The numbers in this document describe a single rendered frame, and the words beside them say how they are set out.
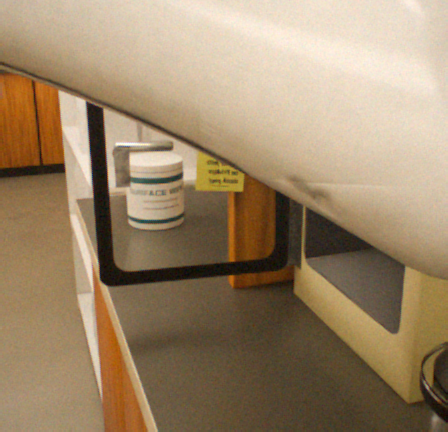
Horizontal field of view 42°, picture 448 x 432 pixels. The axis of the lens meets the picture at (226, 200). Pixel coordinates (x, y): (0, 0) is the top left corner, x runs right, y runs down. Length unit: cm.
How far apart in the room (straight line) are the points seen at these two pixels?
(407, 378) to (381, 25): 59
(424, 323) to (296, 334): 23
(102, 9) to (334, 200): 12
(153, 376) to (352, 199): 61
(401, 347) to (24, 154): 507
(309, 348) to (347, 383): 9
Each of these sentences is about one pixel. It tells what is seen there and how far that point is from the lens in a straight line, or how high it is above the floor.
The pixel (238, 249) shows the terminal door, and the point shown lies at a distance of 94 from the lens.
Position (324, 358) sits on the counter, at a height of 94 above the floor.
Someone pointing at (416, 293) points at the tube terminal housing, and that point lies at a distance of 72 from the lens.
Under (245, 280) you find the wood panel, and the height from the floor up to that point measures 95.
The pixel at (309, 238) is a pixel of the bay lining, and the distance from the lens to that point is 95.
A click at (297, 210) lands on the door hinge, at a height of 109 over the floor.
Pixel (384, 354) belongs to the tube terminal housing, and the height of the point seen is 98.
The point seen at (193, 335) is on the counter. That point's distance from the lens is 89.
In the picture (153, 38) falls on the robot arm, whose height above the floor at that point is 138.
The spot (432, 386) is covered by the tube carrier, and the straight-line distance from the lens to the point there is 41.
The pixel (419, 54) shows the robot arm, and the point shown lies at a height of 138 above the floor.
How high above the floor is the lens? 139
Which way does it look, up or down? 17 degrees down
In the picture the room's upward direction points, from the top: straight up
